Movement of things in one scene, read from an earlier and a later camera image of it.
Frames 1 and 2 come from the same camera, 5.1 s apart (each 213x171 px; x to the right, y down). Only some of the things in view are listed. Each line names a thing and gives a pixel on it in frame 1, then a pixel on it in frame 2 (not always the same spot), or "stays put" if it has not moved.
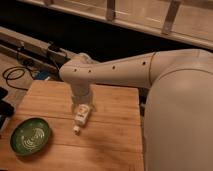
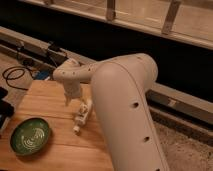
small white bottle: [81, 117] stays put
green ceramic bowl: [29, 136] stays put
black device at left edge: [6, 108] stays put
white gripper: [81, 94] to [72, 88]
